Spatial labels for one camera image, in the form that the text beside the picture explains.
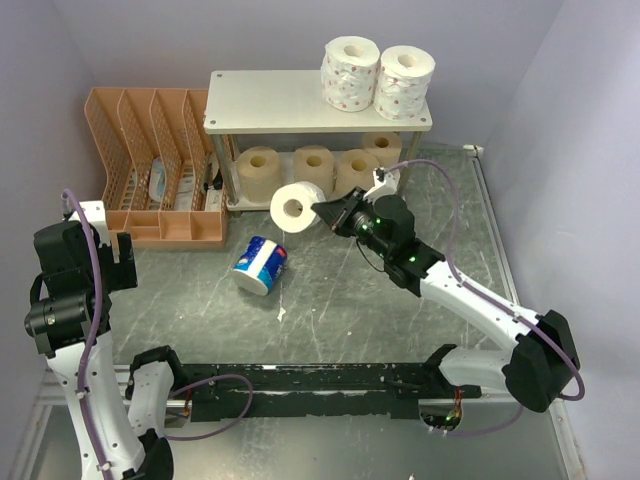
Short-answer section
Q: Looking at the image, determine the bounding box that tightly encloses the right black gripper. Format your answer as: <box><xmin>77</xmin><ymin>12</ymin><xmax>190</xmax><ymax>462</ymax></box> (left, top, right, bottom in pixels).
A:
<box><xmin>313</xmin><ymin>186</ymin><xmax>392</xmax><ymax>260</ymax></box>

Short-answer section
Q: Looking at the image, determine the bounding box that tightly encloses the plain white paper roll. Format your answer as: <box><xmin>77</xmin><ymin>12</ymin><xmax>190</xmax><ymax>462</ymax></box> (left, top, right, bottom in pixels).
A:
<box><xmin>270</xmin><ymin>181</ymin><xmax>325</xmax><ymax>234</ymax></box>

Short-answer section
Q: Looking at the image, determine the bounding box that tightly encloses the brown paper roll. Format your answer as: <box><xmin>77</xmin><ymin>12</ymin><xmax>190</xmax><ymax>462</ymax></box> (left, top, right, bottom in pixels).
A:
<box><xmin>334</xmin><ymin>149</ymin><xmax>380</xmax><ymax>198</ymax></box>

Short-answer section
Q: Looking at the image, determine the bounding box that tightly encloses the blue paper roll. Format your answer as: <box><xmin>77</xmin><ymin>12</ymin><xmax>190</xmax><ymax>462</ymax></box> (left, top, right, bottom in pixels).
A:
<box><xmin>231</xmin><ymin>236</ymin><xmax>288</xmax><ymax>296</ymax></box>

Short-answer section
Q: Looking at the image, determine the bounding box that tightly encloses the white floral roll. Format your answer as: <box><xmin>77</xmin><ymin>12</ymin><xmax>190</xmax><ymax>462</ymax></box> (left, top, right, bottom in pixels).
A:
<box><xmin>320</xmin><ymin>36</ymin><xmax>380</xmax><ymax>112</ymax></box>
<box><xmin>373</xmin><ymin>45</ymin><xmax>436</xmax><ymax>121</ymax></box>

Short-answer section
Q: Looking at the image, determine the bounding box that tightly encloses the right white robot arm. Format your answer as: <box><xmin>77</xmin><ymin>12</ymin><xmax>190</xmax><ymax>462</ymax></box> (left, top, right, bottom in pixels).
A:
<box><xmin>312</xmin><ymin>188</ymin><xmax>580</xmax><ymax>413</ymax></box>

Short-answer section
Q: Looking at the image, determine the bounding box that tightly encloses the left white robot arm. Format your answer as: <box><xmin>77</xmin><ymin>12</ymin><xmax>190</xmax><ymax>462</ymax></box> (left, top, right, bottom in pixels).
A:
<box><xmin>24</xmin><ymin>220</ymin><xmax>187</xmax><ymax>479</ymax></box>

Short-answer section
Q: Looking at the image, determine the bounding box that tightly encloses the white two-tier metal shelf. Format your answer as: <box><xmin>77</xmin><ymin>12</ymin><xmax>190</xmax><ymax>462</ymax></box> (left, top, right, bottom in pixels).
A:
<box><xmin>204</xmin><ymin>70</ymin><xmax>433</xmax><ymax>212</ymax></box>

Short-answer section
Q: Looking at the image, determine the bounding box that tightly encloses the orange plastic file organizer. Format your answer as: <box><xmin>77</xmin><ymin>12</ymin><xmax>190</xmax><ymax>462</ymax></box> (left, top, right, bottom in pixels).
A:
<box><xmin>84</xmin><ymin>87</ymin><xmax>228</xmax><ymax>250</ymax></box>

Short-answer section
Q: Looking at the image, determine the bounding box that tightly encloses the tissue pack in organizer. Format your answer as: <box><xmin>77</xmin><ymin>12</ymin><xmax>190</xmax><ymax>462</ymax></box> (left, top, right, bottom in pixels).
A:
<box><xmin>148</xmin><ymin>157</ymin><xmax>173</xmax><ymax>203</ymax></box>

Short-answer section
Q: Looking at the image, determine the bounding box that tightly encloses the black pen in organizer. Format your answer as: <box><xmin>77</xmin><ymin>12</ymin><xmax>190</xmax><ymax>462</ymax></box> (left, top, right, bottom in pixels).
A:
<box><xmin>201</xmin><ymin>154</ymin><xmax>212</xmax><ymax>194</ymax></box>

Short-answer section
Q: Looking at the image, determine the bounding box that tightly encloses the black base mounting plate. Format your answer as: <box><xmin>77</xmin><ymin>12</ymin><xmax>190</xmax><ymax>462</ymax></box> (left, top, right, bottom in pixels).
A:
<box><xmin>182</xmin><ymin>362</ymin><xmax>481</xmax><ymax>422</ymax></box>

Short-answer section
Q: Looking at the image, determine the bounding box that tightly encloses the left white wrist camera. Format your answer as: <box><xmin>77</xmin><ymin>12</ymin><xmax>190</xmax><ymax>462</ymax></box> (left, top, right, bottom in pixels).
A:
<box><xmin>62</xmin><ymin>196</ymin><xmax>111</xmax><ymax>249</ymax></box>

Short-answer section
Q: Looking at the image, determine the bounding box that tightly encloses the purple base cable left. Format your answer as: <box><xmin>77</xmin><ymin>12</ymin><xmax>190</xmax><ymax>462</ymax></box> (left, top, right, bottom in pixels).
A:
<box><xmin>162</xmin><ymin>373</ymin><xmax>257</xmax><ymax>442</ymax></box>

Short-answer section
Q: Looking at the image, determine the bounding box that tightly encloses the white wall plug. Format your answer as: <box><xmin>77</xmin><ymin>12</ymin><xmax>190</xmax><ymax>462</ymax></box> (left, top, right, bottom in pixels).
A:
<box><xmin>463</xmin><ymin>144</ymin><xmax>484</xmax><ymax>156</ymax></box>

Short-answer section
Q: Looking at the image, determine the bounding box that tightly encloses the aluminium frame rail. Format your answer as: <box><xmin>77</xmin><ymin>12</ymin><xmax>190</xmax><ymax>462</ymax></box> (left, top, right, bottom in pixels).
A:
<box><xmin>469</xmin><ymin>149</ymin><xmax>584</xmax><ymax>480</ymax></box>

